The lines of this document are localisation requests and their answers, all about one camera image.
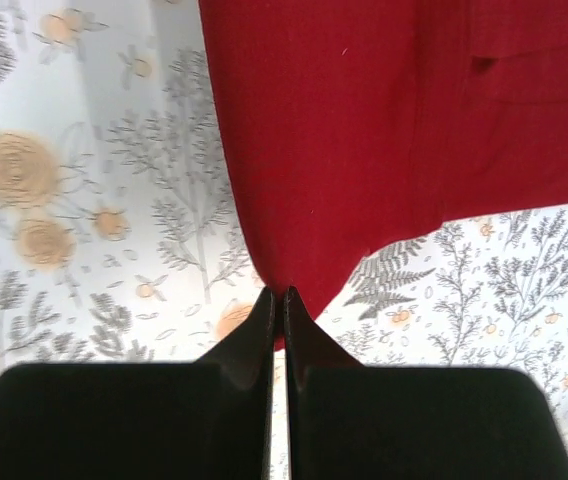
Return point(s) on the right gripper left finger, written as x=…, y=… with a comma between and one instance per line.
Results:
x=205, y=419

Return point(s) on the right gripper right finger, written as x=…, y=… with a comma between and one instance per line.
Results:
x=352, y=421

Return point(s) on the red t-shirt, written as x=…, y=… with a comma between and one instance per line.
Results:
x=350, y=125

